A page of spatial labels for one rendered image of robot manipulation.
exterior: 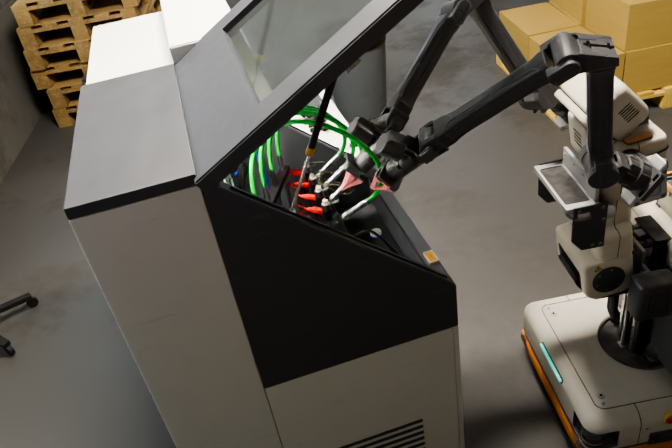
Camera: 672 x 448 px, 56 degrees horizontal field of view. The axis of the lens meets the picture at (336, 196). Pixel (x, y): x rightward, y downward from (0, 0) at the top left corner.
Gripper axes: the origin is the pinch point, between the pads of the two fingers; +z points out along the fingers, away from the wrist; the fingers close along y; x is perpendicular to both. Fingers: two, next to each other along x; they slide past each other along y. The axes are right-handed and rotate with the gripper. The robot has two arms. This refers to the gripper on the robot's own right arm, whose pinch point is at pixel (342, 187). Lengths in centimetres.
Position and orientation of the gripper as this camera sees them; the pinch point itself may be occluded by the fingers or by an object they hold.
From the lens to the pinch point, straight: 188.7
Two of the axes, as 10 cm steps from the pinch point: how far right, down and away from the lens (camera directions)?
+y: -8.1, -4.7, -3.5
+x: 0.4, 5.5, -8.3
